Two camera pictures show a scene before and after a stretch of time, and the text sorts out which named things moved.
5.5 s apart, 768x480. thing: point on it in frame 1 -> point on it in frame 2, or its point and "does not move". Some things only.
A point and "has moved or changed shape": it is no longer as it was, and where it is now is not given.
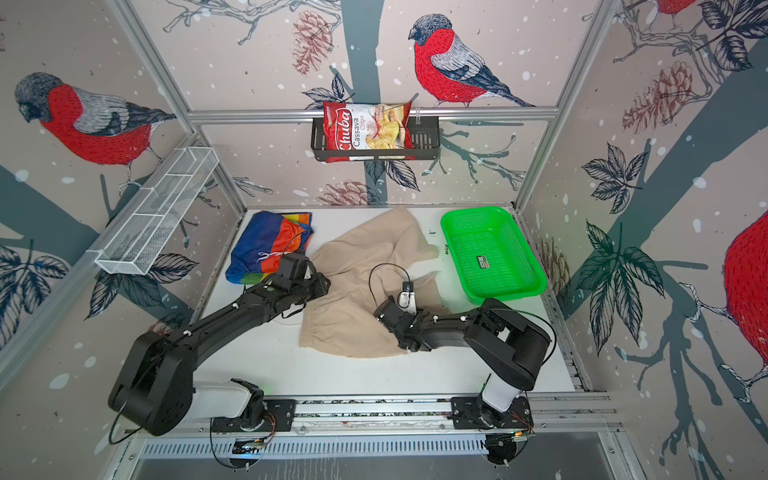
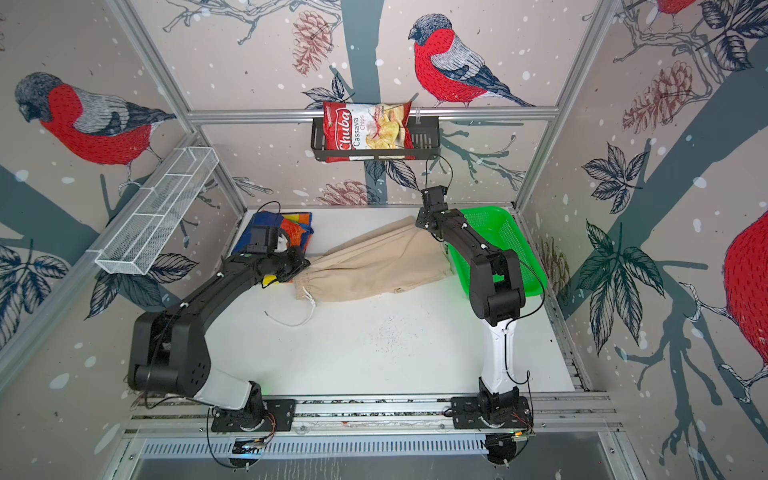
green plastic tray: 490,255 does not move
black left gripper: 321,284 -> 300,261
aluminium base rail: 562,413 does not move
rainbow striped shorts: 263,240 does not move
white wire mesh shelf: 138,239 does not move
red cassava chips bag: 365,126 does not move
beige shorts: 383,256 has moved or changed shape
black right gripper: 417,316 -> 420,218
